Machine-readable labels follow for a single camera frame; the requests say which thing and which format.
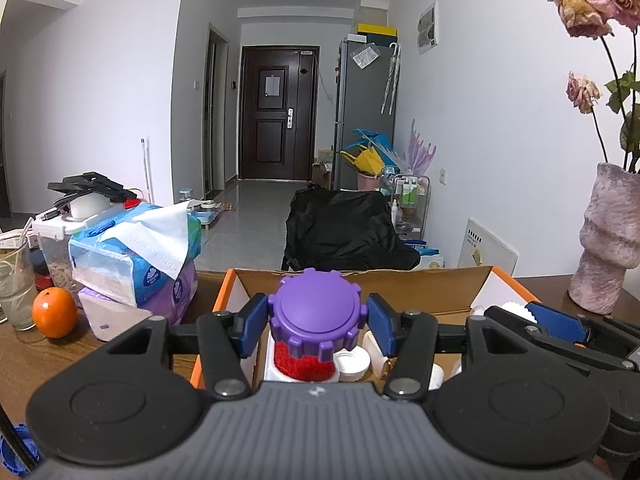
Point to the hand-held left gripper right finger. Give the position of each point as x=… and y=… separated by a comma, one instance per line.
x=382, y=325

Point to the white ribbed cap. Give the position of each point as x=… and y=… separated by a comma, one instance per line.
x=351, y=365
x=514, y=309

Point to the pink plastic bucket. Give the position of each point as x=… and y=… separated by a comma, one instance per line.
x=369, y=181

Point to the brown cardboard carton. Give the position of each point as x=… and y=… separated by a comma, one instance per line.
x=322, y=170

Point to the blue packets on floor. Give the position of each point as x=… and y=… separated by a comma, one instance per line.
x=427, y=255

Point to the black folded stand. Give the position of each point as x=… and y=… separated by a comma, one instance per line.
x=90, y=185

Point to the clear plastic food container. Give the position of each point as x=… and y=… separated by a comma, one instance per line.
x=55, y=250

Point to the white wall outlet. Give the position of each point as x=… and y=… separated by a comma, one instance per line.
x=442, y=176

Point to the metal rolling cart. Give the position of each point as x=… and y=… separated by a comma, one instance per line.
x=407, y=200

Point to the white flat board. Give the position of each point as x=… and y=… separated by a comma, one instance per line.
x=487, y=247

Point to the blue tissue pack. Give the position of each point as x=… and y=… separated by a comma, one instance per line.
x=130, y=250

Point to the purple tissue pack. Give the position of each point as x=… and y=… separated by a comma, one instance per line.
x=175, y=292

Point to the blue ridged cap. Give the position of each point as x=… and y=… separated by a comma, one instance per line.
x=15, y=452

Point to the white tape roll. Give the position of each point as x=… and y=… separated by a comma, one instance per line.
x=89, y=207

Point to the grey refrigerator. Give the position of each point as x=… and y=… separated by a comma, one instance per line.
x=362, y=110

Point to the pet feeder bowl stand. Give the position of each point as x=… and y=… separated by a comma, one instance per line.
x=200, y=210

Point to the clear drinking glass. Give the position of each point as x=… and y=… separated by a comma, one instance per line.
x=16, y=285

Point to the bunch of dried pink roses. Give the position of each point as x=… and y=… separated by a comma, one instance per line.
x=582, y=10

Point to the purple ridged cap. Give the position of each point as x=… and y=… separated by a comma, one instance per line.
x=315, y=310

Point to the dark brown entrance door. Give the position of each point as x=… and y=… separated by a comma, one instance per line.
x=272, y=125

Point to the pink textured vase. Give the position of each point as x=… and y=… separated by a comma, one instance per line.
x=605, y=240

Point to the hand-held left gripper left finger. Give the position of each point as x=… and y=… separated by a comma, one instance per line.
x=252, y=327

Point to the yellow and black box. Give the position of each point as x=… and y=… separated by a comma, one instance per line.
x=377, y=32

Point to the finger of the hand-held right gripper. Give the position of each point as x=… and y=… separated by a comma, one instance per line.
x=560, y=322
x=545, y=345

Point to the blue and yellow bags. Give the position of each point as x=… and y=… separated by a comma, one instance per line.
x=370, y=152

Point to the black cloth covered chair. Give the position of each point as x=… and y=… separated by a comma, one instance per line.
x=345, y=232

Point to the red cardboard box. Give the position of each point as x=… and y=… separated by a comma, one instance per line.
x=450, y=290

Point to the purple feather decoration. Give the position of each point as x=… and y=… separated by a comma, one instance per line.
x=421, y=152

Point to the orange fruit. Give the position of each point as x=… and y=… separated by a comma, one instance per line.
x=54, y=312

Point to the white folded umbrella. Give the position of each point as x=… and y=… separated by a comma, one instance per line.
x=391, y=80

